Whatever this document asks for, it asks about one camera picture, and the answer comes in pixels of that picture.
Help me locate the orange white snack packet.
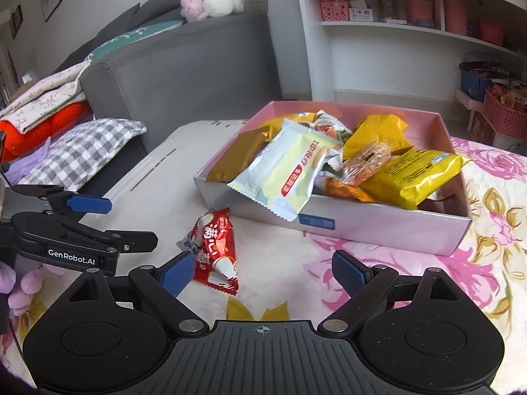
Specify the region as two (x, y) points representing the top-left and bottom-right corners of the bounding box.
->
(322, 176), (376, 203)

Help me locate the pale yellow white packet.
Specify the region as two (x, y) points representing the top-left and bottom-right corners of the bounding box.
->
(228, 118), (341, 222)

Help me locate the large yellow snack bag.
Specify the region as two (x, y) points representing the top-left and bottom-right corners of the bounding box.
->
(342, 114), (414, 160)

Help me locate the gold bar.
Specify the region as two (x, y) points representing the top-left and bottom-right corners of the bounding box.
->
(206, 126), (277, 183)

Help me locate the pink biscuit packet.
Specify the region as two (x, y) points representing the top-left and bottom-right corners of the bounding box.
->
(341, 142), (391, 186)

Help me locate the left hand purple glove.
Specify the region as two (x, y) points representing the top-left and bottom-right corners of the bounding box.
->
(1, 260), (66, 317)

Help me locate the grey checkered pillow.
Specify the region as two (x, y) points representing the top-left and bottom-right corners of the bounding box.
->
(19, 118), (147, 192)

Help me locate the small red snack packet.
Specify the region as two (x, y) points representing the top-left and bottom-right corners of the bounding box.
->
(177, 208), (239, 296)

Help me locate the floral pink tablecloth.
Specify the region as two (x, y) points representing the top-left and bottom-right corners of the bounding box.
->
(0, 118), (527, 393)

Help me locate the orange folded blanket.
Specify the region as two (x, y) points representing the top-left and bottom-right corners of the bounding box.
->
(1, 101), (92, 163)

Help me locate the pink cardboard box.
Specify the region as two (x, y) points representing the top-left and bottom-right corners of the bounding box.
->
(194, 101), (472, 256)

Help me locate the floral folded blanket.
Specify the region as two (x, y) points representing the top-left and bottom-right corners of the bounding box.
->
(1, 61), (90, 134)

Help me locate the teal cushion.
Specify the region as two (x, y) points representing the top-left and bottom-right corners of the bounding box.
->
(84, 20), (183, 63)

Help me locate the grey sofa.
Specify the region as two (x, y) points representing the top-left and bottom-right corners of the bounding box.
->
(53, 0), (285, 154)

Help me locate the pink plastic basket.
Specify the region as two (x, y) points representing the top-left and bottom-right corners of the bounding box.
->
(483, 89), (527, 140)

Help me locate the blue storage bin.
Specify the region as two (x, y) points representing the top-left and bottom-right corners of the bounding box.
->
(459, 61), (510, 103)

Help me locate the pink white plush toy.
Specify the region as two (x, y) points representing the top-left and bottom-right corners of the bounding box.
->
(180, 0), (244, 22)

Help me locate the white shelf unit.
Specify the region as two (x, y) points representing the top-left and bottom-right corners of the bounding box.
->
(299, 0), (526, 105)

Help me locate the small pink shelf basket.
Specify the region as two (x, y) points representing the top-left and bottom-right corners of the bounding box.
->
(320, 1), (350, 21)

